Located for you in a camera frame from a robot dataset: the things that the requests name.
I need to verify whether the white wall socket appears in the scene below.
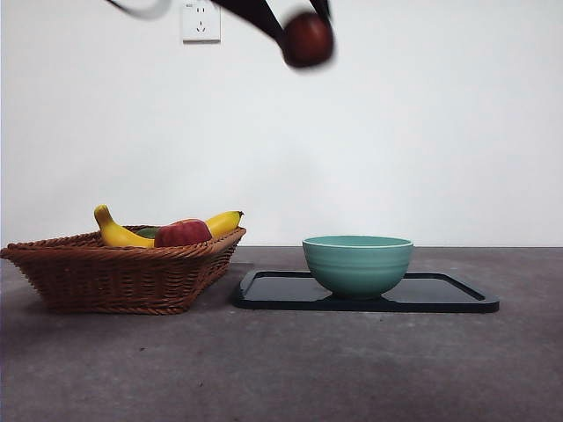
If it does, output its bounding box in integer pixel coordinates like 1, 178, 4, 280
182, 1, 223, 45

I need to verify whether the dark purple plum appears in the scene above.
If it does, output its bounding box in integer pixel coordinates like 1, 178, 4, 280
281, 11, 335, 69

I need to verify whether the yellow banana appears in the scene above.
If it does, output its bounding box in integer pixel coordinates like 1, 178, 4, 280
93, 204, 245, 250

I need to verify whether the brown wicker basket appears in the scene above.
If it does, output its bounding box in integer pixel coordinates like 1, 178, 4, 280
0, 225, 248, 316

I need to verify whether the black rectangular tray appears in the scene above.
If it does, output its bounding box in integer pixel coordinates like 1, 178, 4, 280
231, 269, 501, 314

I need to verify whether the red apple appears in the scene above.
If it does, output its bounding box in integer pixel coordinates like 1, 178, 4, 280
153, 218, 214, 249

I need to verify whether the teal ceramic bowl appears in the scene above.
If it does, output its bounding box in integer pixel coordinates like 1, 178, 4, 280
302, 235, 415, 302

